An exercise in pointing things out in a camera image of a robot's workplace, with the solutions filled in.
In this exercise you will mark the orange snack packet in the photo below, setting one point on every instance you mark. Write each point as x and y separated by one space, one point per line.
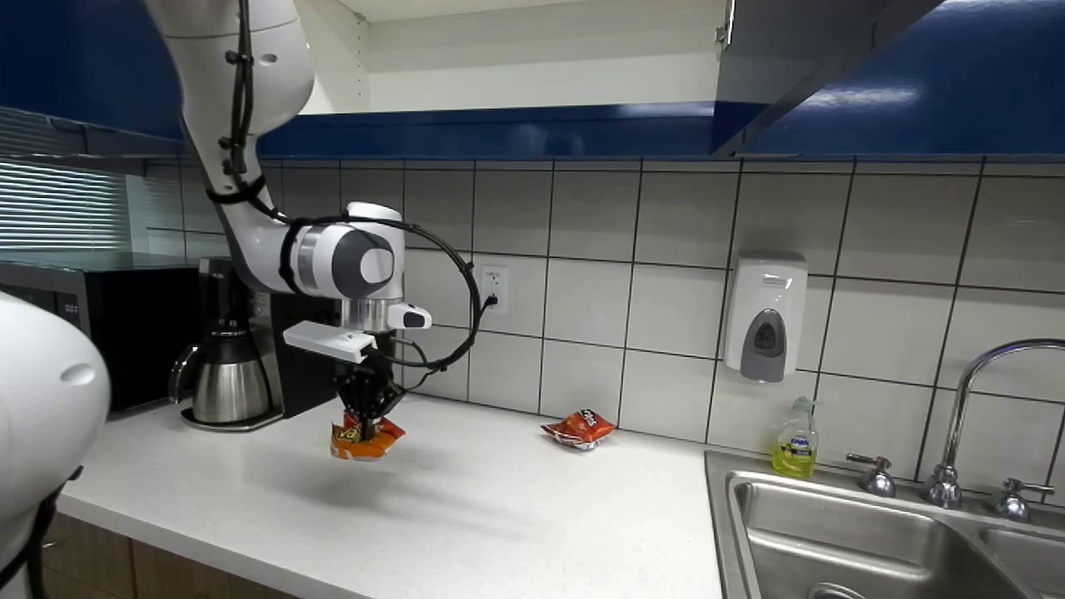
581 429
361 444

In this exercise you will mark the blue open cabinet door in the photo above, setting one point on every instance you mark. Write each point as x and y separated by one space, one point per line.
811 54

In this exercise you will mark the white window blinds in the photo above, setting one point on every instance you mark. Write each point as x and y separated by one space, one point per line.
69 214

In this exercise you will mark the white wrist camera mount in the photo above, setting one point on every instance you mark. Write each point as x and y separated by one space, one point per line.
328 339

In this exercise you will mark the yellow dish soap bottle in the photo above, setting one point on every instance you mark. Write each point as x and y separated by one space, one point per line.
794 451

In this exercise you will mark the stainless steel double sink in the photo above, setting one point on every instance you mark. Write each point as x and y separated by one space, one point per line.
844 542

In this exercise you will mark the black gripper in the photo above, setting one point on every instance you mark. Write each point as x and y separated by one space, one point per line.
369 384

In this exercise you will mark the wooden base cabinet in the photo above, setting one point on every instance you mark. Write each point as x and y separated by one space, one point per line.
144 567

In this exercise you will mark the steel black coffee maker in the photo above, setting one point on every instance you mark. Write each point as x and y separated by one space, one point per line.
301 366

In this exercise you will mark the white wall soap dispenser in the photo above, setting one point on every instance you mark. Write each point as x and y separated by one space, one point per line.
766 317

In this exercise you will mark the metal cabinet hinge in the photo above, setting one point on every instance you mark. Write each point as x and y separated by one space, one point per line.
731 19

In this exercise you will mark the black steel microwave oven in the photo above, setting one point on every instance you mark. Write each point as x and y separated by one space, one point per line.
134 332

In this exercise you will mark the chrome gooseneck faucet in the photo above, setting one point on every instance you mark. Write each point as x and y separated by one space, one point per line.
962 387

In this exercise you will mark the blue closed wall cabinet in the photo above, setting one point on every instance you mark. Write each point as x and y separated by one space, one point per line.
954 99

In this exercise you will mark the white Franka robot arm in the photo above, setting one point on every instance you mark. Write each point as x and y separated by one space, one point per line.
239 133

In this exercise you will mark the steel coffee carafe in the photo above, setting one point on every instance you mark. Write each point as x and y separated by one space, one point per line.
226 384

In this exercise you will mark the white wall outlet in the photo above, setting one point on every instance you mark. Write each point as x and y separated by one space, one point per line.
497 288

